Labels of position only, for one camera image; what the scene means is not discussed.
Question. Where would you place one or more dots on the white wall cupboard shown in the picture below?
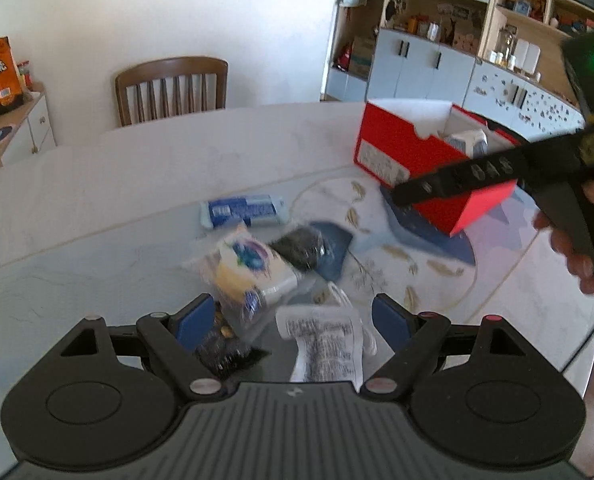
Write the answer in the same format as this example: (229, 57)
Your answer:
(417, 60)

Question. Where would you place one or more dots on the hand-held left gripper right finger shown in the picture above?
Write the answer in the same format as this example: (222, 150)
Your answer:
(389, 317)

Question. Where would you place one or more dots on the blue tissue pack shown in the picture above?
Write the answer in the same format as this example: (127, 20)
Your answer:
(242, 210)

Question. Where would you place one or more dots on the brown wooden chair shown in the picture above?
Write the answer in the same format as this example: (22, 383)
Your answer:
(172, 67)

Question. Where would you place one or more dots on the person's right hand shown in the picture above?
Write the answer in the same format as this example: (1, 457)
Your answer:
(572, 262)

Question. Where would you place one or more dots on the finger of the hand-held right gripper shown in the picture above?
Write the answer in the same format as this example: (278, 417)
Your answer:
(422, 187)

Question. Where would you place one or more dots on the red-lidded jar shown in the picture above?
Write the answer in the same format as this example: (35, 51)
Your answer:
(23, 75)

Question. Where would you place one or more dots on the white side cabinet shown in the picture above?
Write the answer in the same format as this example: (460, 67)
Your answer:
(32, 125)

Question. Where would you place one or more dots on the white round desktop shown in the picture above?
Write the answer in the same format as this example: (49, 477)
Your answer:
(127, 185)

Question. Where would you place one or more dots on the red cardboard box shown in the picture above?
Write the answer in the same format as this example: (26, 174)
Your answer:
(392, 145)

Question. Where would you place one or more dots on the black labelled snack packet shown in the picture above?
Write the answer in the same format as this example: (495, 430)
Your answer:
(222, 352)

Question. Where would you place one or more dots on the red bag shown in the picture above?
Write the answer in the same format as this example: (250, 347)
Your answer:
(344, 59)

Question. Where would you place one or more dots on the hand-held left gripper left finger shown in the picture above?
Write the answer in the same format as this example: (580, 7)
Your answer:
(197, 322)

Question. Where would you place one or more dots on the light blue milk carton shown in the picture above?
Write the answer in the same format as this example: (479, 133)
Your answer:
(464, 142)

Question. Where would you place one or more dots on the blue flat mat piece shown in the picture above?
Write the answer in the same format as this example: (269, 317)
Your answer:
(337, 255)

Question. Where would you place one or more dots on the blue speckled placemat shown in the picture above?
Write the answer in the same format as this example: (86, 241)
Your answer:
(427, 242)

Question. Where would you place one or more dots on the blueberry bread package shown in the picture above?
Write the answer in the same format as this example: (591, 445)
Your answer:
(247, 265)

